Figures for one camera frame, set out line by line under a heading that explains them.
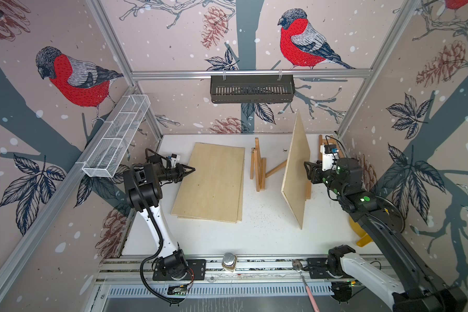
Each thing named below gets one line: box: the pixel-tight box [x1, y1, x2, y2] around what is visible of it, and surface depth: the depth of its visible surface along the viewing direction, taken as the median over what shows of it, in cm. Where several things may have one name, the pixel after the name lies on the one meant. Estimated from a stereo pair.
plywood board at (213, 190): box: [170, 142, 246, 224], surface depth 97 cm
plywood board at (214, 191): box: [170, 142, 246, 223], surface depth 97 cm
